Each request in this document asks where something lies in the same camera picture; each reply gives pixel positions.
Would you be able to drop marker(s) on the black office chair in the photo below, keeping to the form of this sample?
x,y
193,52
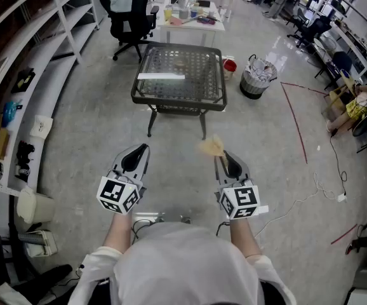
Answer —
x,y
132,24

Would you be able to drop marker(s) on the white shelving unit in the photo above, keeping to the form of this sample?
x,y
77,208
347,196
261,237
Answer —
x,y
44,59

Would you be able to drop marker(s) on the black case with yellow label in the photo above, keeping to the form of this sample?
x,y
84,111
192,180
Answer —
x,y
23,79

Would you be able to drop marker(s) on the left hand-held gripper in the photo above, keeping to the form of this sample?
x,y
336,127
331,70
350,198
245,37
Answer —
x,y
117,192

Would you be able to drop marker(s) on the long white workbench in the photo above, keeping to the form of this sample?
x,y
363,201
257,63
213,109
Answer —
x,y
351,43

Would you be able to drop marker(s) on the white cabinet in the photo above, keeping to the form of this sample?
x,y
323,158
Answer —
x,y
366,297

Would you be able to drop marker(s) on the metal tongs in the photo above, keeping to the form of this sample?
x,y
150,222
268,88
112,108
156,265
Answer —
x,y
191,19

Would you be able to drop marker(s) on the short red floor tape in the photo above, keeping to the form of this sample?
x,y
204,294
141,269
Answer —
x,y
343,234

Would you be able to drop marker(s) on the purple cloth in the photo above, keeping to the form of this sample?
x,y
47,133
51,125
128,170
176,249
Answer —
x,y
206,20

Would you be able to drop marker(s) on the pile of black controllers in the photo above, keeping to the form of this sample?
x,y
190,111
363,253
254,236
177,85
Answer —
x,y
24,157

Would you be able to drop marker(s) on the wooden stool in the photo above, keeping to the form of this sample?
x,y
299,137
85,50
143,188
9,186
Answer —
x,y
337,95

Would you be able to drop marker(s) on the white printed bag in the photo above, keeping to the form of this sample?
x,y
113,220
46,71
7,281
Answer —
x,y
41,126

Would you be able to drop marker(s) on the dark blue chair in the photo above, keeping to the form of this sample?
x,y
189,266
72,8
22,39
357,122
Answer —
x,y
340,62

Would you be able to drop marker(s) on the black swivel chair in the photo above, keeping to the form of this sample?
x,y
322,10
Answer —
x,y
313,27

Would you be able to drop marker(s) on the white plastic crate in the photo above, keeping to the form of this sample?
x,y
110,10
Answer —
x,y
42,243

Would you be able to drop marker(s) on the blue cup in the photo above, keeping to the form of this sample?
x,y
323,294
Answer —
x,y
194,13

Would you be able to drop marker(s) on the yellow cup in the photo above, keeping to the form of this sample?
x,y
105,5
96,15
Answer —
x,y
168,13

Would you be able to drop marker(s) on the long red floor tape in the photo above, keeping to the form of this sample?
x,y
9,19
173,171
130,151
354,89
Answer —
x,y
294,119

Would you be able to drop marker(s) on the white trash bin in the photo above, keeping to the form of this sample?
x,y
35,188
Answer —
x,y
39,206

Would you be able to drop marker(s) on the black lattice glass table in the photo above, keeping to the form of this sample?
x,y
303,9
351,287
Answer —
x,y
196,87

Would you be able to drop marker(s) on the black flat box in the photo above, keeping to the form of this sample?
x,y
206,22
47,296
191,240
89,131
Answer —
x,y
204,3

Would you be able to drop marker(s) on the blue plastic item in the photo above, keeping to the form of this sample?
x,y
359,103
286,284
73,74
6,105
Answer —
x,y
10,111

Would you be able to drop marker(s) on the white desk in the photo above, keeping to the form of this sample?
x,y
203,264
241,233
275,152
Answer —
x,y
196,28

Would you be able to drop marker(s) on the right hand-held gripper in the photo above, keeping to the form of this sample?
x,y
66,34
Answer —
x,y
240,200

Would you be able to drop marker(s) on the tall sage cup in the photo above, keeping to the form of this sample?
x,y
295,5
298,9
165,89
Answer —
x,y
182,2

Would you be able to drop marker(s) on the cardboard box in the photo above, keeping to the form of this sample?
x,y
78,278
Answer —
x,y
2,143

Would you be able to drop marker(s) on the grey mug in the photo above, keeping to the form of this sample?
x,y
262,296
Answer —
x,y
183,13

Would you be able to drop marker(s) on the person's left forearm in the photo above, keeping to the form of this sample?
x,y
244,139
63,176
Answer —
x,y
118,234

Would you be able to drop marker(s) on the pink cloth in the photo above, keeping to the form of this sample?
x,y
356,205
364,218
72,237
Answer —
x,y
175,21

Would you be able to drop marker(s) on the person's white shirt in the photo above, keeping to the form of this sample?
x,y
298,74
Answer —
x,y
183,265

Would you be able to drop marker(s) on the red bucket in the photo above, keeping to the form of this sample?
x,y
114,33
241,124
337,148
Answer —
x,y
229,65

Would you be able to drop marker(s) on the person's right forearm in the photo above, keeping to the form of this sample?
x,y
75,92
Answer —
x,y
244,237

